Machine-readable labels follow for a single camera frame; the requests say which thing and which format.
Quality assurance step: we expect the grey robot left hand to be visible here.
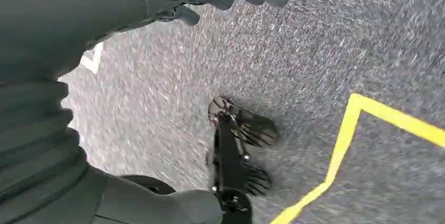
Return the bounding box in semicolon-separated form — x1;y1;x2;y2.
0;0;292;224

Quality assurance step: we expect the black robot leg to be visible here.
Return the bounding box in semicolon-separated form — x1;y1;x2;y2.
207;111;253;224

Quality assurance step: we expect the black robot foot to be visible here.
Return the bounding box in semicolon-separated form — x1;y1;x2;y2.
240;162;272;197
208;95;280;148

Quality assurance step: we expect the yellow floor tape line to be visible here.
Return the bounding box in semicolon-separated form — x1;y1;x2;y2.
270;93;445;224

